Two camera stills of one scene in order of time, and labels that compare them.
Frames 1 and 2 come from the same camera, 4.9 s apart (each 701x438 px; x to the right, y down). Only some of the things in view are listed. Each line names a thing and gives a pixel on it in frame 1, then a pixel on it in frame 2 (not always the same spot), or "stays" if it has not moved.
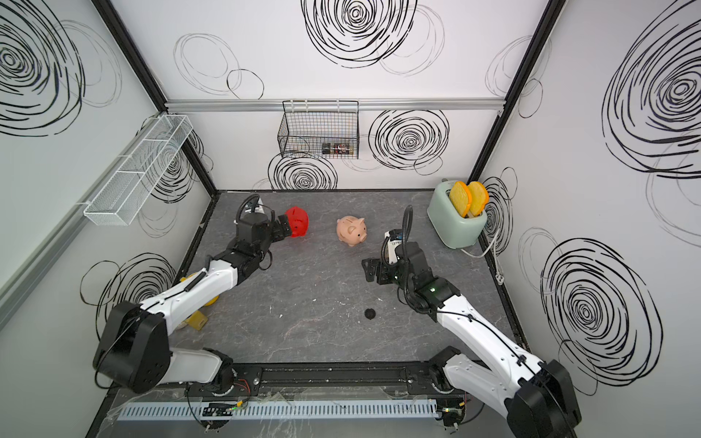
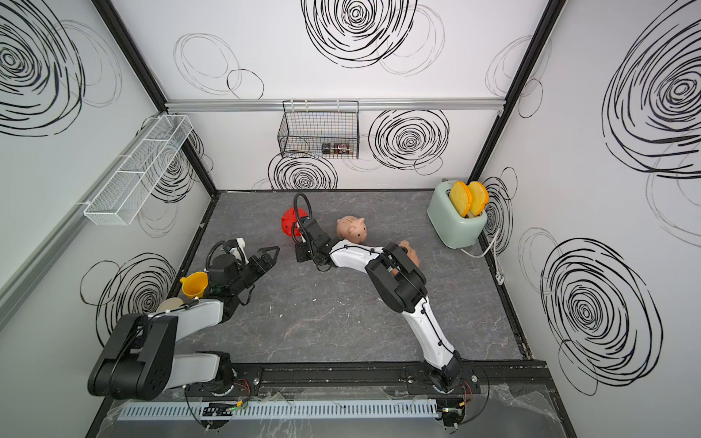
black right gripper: x=371 y=270 → x=302 y=257
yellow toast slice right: x=479 y=198 stays
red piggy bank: x=298 y=221 stays
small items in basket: x=335 y=148 stays
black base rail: x=324 y=379 stays
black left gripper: x=275 y=227 → x=266 y=263
